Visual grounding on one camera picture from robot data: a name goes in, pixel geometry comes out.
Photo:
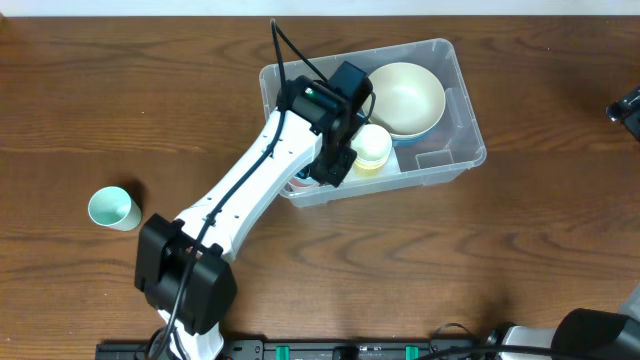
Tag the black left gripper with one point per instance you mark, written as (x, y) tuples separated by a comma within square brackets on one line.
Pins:
[(329, 170)]

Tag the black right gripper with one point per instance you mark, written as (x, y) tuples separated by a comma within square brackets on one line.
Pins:
[(623, 107)]

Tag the cream white plastic cup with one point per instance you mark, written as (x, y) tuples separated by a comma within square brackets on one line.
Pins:
[(371, 141)]

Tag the yellow plastic cup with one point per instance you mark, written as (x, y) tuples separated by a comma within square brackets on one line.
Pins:
[(363, 173), (371, 164)]

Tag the dark blue bowl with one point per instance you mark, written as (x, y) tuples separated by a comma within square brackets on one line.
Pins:
[(408, 125), (409, 140)]

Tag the large beige bowl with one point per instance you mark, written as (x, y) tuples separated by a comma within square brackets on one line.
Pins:
[(404, 87)]

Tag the pink plastic cup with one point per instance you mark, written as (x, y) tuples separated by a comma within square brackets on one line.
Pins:
[(300, 184)]

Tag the clear plastic storage bin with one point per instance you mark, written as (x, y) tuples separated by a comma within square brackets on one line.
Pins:
[(453, 146)]

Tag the mint green plastic cup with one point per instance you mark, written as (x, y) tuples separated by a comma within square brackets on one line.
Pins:
[(114, 208)]

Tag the light blue plastic cup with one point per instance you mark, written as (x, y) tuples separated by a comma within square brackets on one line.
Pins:
[(304, 175)]

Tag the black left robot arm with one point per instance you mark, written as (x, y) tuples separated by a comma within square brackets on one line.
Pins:
[(183, 266)]

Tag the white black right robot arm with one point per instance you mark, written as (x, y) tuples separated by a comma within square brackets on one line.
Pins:
[(599, 334)]

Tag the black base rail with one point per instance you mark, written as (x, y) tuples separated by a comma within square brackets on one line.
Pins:
[(265, 350)]

